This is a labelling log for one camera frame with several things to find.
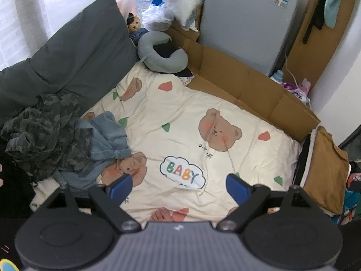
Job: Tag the blue fleece garment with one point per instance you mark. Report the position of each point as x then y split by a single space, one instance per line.
107 135

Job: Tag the pink bottle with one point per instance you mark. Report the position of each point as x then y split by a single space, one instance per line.
306 84

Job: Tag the white folded garment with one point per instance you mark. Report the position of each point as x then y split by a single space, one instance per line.
311 146

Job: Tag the grey neck pillow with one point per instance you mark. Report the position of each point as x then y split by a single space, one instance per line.
169 62

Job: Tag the white fleece cloth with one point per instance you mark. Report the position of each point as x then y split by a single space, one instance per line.
42 192

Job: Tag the brown teddy bear toy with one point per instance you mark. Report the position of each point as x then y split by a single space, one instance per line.
133 22

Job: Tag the grey camouflage pants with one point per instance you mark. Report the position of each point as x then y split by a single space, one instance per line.
42 135

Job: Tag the cream bear print blanket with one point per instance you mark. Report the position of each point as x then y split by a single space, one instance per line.
180 113

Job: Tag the black hanging garment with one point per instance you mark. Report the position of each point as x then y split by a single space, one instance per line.
318 8

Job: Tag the flat brown cardboard sheet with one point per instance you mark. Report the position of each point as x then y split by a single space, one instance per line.
239 79

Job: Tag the white sheer curtain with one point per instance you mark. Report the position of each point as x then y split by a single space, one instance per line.
25 14

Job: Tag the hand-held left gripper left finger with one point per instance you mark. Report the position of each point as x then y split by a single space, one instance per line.
121 186

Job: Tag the floral print cloth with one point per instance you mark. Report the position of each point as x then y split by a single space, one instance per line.
186 80

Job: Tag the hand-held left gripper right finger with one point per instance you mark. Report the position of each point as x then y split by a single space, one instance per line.
235 187

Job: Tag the clear plastic bag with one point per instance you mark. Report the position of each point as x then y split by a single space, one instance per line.
158 17

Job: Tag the brown folded garment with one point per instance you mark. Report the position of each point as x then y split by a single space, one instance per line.
327 166

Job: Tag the black folded garment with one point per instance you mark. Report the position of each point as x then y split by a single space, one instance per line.
301 161

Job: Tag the person's black pants leg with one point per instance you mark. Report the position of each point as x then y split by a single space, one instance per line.
14 192

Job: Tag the light blue denim garment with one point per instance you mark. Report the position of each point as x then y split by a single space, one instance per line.
70 179

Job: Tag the blue cap detergent bottle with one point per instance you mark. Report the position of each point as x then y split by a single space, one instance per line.
277 76

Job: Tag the black cloth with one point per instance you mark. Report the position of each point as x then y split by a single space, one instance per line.
166 49

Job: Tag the purple and white detergent bag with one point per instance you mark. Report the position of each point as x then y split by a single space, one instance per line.
296 93

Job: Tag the teal hanging garment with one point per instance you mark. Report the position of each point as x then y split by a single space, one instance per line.
337 2

